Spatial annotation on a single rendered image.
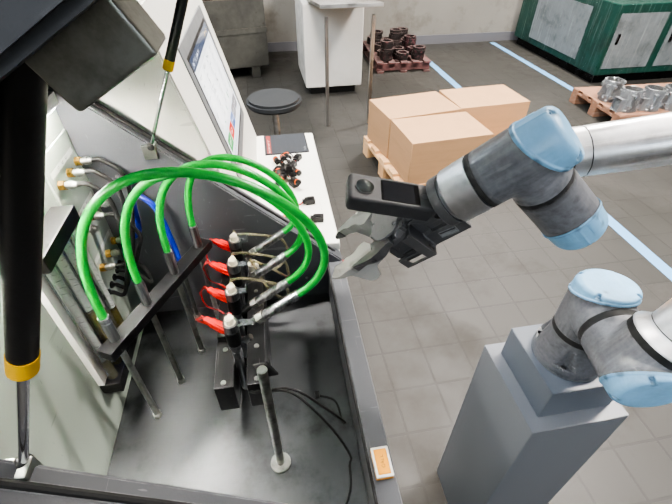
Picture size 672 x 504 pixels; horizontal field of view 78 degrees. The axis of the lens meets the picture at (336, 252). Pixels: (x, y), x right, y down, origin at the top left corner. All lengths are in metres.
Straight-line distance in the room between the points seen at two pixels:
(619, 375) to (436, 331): 1.45
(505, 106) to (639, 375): 3.00
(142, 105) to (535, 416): 1.07
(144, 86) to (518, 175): 0.70
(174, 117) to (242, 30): 4.51
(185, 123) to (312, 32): 3.87
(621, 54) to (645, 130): 5.41
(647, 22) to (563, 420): 5.43
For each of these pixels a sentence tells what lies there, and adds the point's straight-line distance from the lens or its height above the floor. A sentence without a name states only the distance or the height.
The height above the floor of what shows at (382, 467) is 0.96.
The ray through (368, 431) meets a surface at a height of 0.95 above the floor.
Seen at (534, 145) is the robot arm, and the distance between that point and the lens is 0.50.
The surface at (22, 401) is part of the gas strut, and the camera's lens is 0.39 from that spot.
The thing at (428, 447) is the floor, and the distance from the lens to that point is 1.89.
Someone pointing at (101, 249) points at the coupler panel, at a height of 1.12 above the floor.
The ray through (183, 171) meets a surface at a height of 1.42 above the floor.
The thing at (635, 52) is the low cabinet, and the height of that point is 0.34.
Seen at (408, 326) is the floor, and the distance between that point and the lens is 2.21.
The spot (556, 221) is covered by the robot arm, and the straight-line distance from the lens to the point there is 0.57.
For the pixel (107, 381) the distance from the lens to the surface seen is 0.98.
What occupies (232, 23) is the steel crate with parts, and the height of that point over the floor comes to 0.61.
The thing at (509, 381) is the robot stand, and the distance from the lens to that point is 1.13.
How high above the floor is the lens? 1.69
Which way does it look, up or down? 41 degrees down
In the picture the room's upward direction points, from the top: straight up
